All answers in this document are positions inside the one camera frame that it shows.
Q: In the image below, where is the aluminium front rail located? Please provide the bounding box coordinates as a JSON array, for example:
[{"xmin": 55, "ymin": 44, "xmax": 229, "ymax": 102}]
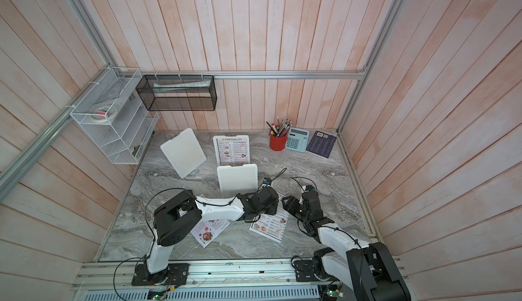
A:
[{"xmin": 71, "ymin": 255, "xmax": 409, "ymax": 291}]

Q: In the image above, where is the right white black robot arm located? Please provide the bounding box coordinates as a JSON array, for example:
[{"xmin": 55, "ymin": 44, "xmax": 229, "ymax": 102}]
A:
[{"xmin": 281, "ymin": 187, "xmax": 411, "ymax": 300}]

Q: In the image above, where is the white wire wall shelf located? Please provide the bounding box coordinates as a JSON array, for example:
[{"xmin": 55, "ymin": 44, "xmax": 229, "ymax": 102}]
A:
[{"xmin": 71, "ymin": 67, "xmax": 159, "ymax": 165}]

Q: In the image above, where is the black mesh wall basket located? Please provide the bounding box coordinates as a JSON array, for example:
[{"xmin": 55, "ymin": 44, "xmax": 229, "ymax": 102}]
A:
[{"xmin": 136, "ymin": 74, "xmax": 218, "ymax": 111}]

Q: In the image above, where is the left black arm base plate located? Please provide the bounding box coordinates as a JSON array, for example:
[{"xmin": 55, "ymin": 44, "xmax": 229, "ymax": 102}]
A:
[{"xmin": 131, "ymin": 263, "xmax": 190, "ymax": 287}]

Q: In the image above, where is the dark purple card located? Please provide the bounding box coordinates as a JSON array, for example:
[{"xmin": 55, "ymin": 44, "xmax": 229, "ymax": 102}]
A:
[{"xmin": 306, "ymin": 131, "xmax": 337, "ymax": 158}]

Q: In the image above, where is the dim sum menu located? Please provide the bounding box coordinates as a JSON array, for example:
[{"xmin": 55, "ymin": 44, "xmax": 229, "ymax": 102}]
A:
[
  {"xmin": 250, "ymin": 192, "xmax": 290, "ymax": 243},
  {"xmin": 217, "ymin": 136, "xmax": 249, "ymax": 166}
]

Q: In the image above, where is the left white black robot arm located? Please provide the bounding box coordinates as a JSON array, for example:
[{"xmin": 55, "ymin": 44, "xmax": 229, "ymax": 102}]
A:
[{"xmin": 131, "ymin": 185, "xmax": 279, "ymax": 287}]

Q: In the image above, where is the left red white menu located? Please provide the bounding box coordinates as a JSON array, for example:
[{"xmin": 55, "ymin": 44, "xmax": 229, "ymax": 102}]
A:
[{"xmin": 190, "ymin": 219, "xmax": 230, "ymax": 248}]

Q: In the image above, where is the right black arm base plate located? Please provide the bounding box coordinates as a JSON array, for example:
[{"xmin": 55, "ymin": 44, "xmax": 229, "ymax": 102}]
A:
[{"xmin": 290, "ymin": 257, "xmax": 340, "ymax": 282}]

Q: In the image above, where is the red pen cup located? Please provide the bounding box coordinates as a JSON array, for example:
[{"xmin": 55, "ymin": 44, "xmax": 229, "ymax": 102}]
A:
[{"xmin": 266, "ymin": 118, "xmax": 292, "ymax": 151}]

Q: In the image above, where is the paper inside black basket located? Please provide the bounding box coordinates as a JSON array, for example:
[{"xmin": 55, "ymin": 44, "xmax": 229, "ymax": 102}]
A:
[{"xmin": 153, "ymin": 79, "xmax": 212, "ymax": 93}]

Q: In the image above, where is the tape roll on shelf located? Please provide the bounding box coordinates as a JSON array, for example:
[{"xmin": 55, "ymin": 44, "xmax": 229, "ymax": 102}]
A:
[{"xmin": 89, "ymin": 105, "xmax": 116, "ymax": 124}]

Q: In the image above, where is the white narrow rack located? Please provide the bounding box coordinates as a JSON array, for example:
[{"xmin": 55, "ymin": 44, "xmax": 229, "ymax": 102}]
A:
[
  {"xmin": 160, "ymin": 128, "xmax": 207, "ymax": 179},
  {"xmin": 217, "ymin": 164, "xmax": 258, "ymax": 198},
  {"xmin": 212, "ymin": 134, "xmax": 251, "ymax": 167}
]

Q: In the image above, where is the grey desk calculator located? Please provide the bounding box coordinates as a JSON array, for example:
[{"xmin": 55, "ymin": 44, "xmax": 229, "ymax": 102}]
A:
[{"xmin": 285, "ymin": 128, "xmax": 309, "ymax": 152}]

